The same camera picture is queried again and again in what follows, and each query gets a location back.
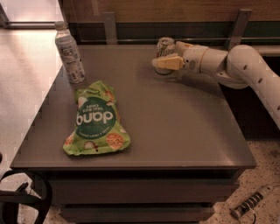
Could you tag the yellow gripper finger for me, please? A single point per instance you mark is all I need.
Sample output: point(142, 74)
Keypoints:
point(172, 63)
point(181, 46)

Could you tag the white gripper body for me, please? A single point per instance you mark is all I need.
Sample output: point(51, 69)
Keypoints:
point(193, 58)

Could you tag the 7up soda can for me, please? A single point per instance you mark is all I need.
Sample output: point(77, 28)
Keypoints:
point(165, 46)

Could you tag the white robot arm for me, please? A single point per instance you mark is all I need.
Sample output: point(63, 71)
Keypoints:
point(241, 67)

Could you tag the green dang chips bag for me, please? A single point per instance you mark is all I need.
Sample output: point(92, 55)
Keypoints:
point(97, 128)

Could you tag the clear plastic water bottle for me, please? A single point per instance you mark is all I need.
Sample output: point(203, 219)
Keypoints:
point(69, 53)

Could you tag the lower grey drawer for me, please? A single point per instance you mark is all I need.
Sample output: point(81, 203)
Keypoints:
point(136, 213)

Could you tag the grey drawer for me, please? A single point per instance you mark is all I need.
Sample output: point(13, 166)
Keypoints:
point(129, 191)
point(136, 213)

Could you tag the grey power strip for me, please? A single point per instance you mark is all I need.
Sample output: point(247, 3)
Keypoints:
point(251, 202)

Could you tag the upper grey drawer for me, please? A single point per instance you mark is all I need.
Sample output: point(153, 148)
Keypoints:
point(129, 191)

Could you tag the right metal bracket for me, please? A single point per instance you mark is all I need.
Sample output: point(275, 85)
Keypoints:
point(238, 28)

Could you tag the metal bracket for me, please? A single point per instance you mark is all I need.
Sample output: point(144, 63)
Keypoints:
point(238, 28)
point(109, 20)

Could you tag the left metal bracket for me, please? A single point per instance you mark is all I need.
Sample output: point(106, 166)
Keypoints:
point(109, 20)

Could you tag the black chair frame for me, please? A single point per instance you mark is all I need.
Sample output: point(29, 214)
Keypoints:
point(10, 200)

